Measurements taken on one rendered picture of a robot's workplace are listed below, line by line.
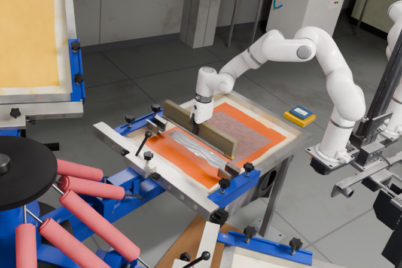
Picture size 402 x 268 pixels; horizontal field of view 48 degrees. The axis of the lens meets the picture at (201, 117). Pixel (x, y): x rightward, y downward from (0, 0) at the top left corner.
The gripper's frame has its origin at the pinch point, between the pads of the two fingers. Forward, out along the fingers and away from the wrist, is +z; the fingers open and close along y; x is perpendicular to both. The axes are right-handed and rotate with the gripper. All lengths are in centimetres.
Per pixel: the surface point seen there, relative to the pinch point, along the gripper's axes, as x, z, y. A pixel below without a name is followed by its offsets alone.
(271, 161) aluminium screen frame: -27.8, 10.8, 20.6
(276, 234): -17, 109, 81
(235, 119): 6.6, 14.1, 39.2
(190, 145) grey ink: 5.4, 13.6, 3.1
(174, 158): 3.2, 14.0, -9.2
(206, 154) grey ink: -3.6, 13.6, 3.9
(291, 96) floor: 81, 110, 257
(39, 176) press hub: -10, -23, -81
